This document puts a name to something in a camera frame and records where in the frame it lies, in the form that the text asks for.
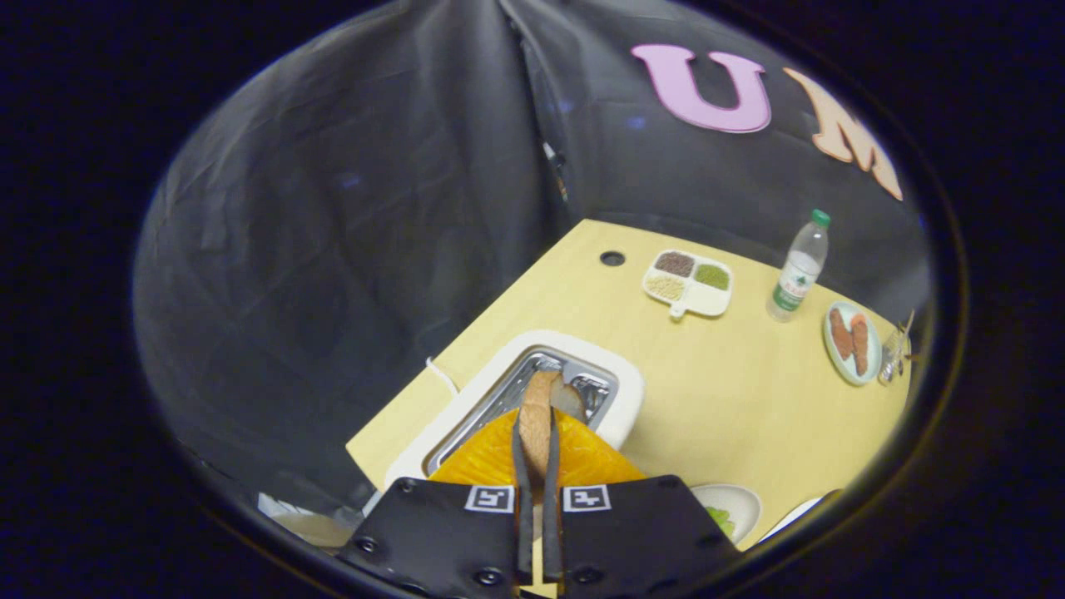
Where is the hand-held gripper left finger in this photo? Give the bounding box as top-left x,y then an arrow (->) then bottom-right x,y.
337,409 -> 534,598

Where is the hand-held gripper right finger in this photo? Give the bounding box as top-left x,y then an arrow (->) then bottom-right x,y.
544,409 -> 741,598

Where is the plain bread slice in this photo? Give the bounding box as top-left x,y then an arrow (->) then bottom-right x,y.
518,370 -> 587,482

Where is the cream white toaster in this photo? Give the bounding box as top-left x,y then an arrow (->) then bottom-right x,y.
384,329 -> 646,492

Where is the large round beige plate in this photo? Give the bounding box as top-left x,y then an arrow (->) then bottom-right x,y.
691,483 -> 762,547

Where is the white rectangular plate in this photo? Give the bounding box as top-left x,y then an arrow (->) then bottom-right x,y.
757,494 -> 835,542

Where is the white divided condiment dish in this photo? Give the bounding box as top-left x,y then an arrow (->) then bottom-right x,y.
641,249 -> 735,321

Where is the small pale green plate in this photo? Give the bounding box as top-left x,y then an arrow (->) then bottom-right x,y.
823,300 -> 883,387

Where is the brown meat piece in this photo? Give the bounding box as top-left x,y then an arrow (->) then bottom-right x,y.
850,313 -> 871,377
829,308 -> 854,361

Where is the clear plastic water bottle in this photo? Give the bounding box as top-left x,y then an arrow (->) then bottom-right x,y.
765,209 -> 831,323

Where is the clear glass utensil cup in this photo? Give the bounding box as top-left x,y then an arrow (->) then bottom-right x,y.
878,312 -> 916,385

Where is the white toaster cord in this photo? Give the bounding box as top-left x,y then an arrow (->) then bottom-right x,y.
424,356 -> 460,397

